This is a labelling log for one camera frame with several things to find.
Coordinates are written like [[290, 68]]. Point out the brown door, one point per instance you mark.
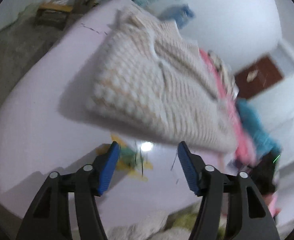
[[264, 77]]

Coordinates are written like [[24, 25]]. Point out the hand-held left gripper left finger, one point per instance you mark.
[[109, 170]]

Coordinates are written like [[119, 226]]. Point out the white wardrobe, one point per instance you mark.
[[282, 105]]

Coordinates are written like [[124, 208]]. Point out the pink floral blanket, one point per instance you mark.
[[244, 145]]

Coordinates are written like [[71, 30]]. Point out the beige cloth on door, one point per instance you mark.
[[252, 76]]

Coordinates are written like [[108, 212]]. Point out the teal blanket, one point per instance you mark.
[[254, 125]]

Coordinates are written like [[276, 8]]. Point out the small wooden stool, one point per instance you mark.
[[54, 7]]

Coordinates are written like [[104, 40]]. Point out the blue water bottle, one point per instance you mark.
[[184, 13]]

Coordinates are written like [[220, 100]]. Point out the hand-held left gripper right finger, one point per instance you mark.
[[188, 170]]

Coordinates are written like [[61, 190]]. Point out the beige clothes pile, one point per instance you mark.
[[227, 77]]

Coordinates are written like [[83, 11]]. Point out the white fluffy blanket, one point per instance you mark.
[[142, 227]]

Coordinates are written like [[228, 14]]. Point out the beige white checkered coat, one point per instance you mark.
[[149, 85]]

